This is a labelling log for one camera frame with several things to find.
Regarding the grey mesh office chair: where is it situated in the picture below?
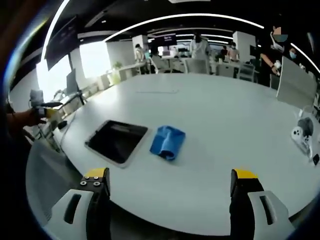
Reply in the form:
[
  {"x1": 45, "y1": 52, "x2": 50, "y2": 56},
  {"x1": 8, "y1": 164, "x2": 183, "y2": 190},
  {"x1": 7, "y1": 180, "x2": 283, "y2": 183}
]
[{"x1": 24, "y1": 139, "x2": 88, "y2": 226}]

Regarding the green potted plant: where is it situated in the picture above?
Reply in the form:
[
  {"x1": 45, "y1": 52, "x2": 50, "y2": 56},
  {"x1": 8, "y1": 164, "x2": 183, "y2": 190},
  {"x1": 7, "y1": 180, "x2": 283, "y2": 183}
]
[{"x1": 111, "y1": 61, "x2": 124, "y2": 85}]

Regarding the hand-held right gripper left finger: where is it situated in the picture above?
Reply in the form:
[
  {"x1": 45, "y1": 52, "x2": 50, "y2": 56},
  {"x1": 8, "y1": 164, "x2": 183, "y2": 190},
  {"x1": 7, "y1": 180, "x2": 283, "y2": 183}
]
[{"x1": 44, "y1": 167, "x2": 112, "y2": 240}]

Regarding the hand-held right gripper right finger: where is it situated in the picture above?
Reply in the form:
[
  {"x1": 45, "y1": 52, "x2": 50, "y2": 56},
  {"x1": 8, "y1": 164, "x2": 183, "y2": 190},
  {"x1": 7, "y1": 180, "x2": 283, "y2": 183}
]
[{"x1": 229, "y1": 168, "x2": 296, "y2": 237}]

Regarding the white office chair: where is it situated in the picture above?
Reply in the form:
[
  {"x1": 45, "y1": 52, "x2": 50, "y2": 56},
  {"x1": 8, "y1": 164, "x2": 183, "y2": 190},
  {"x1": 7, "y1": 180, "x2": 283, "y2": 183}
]
[{"x1": 184, "y1": 58, "x2": 211, "y2": 75}]

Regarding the blue cleaning cloth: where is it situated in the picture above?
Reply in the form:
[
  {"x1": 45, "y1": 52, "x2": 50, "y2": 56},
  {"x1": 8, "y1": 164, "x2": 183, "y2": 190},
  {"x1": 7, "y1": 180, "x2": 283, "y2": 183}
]
[{"x1": 149, "y1": 124, "x2": 187, "y2": 162}]

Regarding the black desktop monitor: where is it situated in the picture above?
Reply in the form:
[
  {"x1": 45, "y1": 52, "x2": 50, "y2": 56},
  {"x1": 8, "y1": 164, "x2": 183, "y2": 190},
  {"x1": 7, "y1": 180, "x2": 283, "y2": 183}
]
[{"x1": 65, "y1": 68, "x2": 86, "y2": 106}]

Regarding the white controller device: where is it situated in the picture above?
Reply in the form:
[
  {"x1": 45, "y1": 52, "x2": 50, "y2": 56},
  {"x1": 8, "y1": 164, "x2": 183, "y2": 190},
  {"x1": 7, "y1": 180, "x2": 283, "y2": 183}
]
[{"x1": 290, "y1": 117, "x2": 315, "y2": 157}]

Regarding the grey monitor back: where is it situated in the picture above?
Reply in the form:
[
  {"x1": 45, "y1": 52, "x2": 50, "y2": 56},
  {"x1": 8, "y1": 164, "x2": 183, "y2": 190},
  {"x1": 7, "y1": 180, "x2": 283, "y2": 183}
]
[{"x1": 275, "y1": 55, "x2": 318, "y2": 111}]

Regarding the hanging dark ceiling screen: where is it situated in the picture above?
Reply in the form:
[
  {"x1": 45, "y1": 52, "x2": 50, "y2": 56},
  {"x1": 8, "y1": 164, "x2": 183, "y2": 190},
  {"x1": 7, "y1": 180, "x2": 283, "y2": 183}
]
[{"x1": 44, "y1": 16, "x2": 79, "y2": 71}]

